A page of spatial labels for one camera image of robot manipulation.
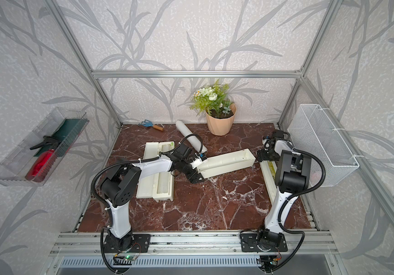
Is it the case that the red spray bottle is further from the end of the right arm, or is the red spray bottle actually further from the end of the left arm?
the end of the right arm

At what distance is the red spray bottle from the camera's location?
57cm

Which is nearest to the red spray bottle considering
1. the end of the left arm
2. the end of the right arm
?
the end of the left arm

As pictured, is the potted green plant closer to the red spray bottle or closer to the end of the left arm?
the end of the left arm

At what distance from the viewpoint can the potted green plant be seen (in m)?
0.95

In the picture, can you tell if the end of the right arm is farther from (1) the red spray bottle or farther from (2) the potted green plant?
(1) the red spray bottle

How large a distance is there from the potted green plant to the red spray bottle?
649 mm
